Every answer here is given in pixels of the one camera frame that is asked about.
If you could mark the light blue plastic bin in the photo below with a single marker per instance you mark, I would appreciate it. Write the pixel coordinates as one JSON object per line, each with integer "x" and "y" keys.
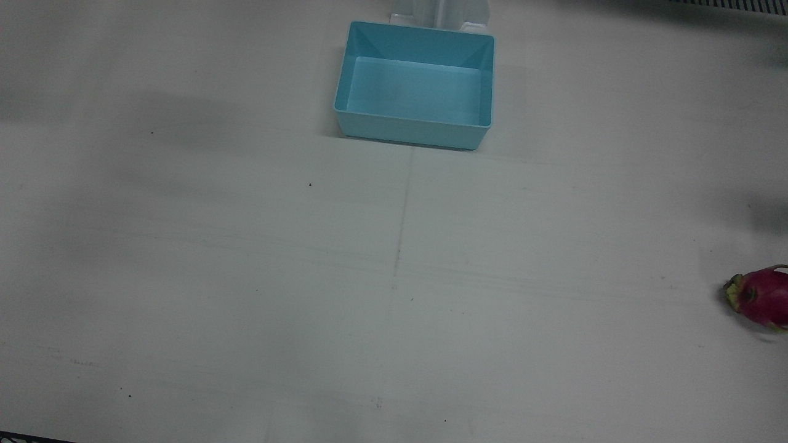
{"x": 412, "y": 92}

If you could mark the black ribbed floor mat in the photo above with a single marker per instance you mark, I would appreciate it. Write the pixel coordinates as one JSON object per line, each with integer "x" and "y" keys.
{"x": 732, "y": 5}

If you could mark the pink dragon fruit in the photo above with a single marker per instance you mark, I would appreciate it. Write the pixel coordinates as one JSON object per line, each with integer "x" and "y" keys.
{"x": 766, "y": 298}

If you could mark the white stand base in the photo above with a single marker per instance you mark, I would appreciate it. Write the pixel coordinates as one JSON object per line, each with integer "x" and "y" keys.
{"x": 431, "y": 12}

